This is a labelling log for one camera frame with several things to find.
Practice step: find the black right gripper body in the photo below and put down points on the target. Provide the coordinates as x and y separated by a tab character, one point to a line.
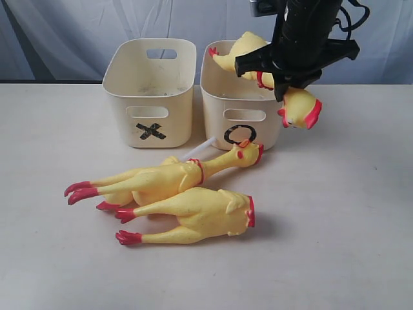
295	64

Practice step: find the headless yellow rubber chicken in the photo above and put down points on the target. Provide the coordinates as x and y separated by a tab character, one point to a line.
202	213

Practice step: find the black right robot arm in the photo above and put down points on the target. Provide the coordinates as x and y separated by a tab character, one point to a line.
305	20

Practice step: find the cream bin marked O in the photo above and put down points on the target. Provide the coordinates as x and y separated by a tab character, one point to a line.
235	108

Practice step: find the severed chicken head with tube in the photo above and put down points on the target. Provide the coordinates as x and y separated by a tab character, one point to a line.
197	149

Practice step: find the cream bin marked X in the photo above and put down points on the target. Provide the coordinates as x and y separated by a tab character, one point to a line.
150	86

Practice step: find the blue backdrop curtain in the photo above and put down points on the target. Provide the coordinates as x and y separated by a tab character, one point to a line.
75	40

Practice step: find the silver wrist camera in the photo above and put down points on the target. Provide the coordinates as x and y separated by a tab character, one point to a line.
260	8

